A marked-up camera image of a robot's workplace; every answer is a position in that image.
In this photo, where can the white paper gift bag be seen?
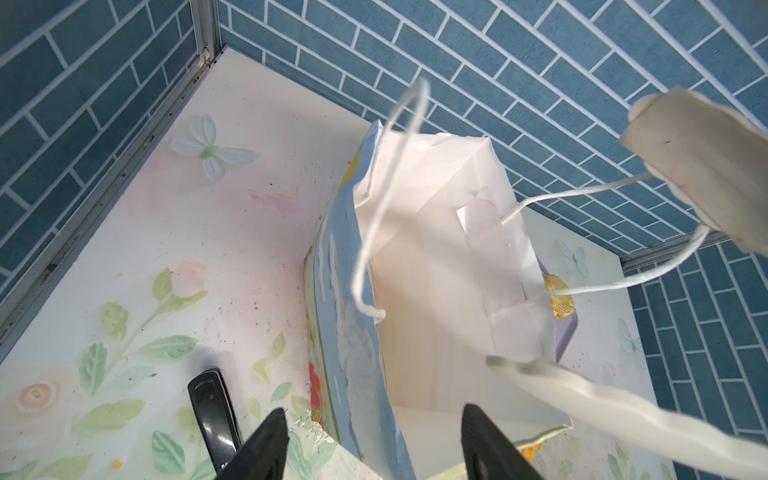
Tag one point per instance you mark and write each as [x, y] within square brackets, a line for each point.
[421, 270]

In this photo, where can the pale crumbly scone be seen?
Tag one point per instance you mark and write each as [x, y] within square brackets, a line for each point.
[563, 306]

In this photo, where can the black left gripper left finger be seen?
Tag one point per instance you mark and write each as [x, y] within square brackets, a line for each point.
[263, 456]

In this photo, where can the ring shaped croissant bread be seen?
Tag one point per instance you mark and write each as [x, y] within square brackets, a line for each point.
[529, 452]

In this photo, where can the lilac plastic tray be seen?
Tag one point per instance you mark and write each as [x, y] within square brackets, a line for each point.
[564, 328]

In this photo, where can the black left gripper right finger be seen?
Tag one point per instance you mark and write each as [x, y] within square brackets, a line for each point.
[488, 454]

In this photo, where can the metal tongs with white tips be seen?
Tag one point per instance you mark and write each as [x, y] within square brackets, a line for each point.
[714, 160]

